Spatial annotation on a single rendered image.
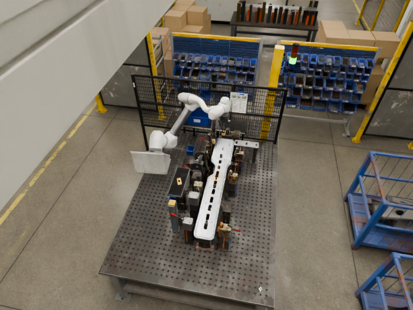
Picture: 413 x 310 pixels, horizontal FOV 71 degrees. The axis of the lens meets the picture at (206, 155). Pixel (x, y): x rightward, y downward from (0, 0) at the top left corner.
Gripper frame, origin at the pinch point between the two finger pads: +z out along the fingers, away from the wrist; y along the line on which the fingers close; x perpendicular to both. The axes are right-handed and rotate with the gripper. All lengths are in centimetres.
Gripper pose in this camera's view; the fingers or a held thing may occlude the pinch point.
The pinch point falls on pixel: (224, 130)
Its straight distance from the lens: 322.3
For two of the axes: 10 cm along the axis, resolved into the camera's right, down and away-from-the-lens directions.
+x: 1.9, -6.9, 7.0
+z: 0.1, 7.2, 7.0
